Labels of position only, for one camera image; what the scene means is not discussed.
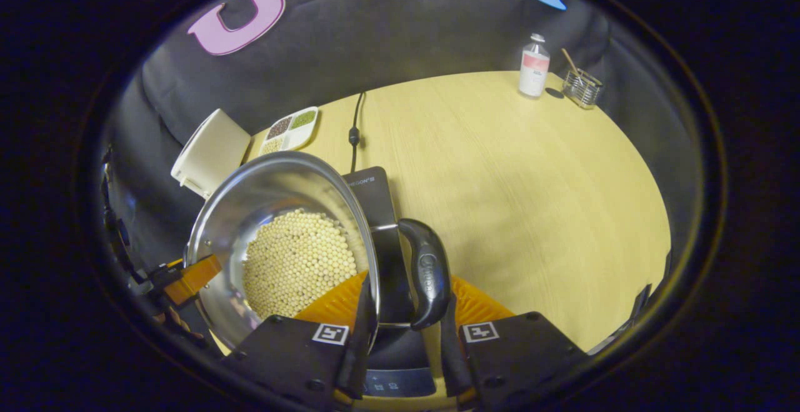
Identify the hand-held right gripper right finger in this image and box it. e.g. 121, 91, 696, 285
437, 274, 588, 409

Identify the black induction cooktop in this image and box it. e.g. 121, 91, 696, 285
341, 166, 438, 397

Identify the white divided dish with beans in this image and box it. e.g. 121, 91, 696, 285
258, 106, 319, 155

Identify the stainless steel pot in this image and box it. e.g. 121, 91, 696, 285
183, 151, 452, 353

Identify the white toaster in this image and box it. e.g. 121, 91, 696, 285
171, 109, 251, 200

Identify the pile of yellow soybeans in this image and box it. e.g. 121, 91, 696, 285
242, 208, 358, 320

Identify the black power cable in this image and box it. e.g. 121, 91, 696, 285
348, 91, 366, 175

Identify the wooden stick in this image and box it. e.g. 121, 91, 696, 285
561, 48, 585, 84

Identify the wire mesh holder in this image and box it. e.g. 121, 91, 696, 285
561, 68, 604, 109

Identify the black backdrop cloth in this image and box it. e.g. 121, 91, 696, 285
103, 0, 688, 256

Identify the clear bottle with pink label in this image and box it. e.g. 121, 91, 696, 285
519, 34, 551, 99

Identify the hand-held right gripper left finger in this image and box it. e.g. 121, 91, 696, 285
222, 271, 379, 409

